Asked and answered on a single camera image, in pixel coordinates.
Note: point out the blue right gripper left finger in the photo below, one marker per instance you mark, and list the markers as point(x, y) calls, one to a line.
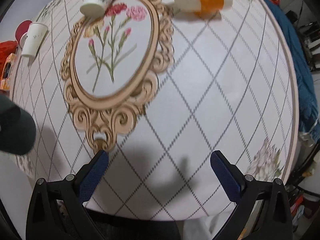
point(91, 174)

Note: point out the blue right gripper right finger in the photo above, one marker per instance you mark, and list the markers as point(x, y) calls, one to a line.
point(228, 175)

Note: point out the dark green cup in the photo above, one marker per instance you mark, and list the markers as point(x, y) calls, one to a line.
point(18, 129)

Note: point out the white cup with black calligraphy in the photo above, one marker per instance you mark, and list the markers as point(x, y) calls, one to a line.
point(35, 35)

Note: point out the red ribbed paper cup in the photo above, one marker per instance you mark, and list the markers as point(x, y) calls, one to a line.
point(21, 32)

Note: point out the blue knitted blanket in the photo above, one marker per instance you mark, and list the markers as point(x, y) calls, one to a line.
point(308, 106)

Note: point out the white diamond pattern tablecloth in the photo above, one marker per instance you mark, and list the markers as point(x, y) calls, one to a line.
point(159, 89)

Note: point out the orange tissue box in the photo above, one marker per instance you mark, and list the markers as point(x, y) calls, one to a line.
point(7, 72)

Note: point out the red plastic bag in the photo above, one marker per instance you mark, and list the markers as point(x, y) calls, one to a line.
point(6, 48)

